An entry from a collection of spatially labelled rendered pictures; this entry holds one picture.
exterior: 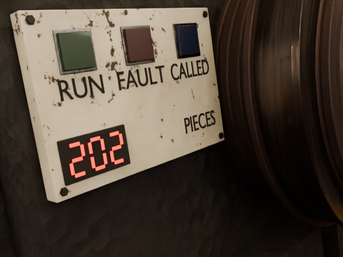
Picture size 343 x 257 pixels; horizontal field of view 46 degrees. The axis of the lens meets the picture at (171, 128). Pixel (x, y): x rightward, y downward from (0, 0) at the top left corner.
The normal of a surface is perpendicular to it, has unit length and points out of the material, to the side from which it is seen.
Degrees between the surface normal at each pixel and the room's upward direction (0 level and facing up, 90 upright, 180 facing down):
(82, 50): 90
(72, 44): 90
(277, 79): 84
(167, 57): 90
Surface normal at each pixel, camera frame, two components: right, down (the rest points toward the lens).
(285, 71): -0.72, 0.07
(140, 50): 0.70, 0.01
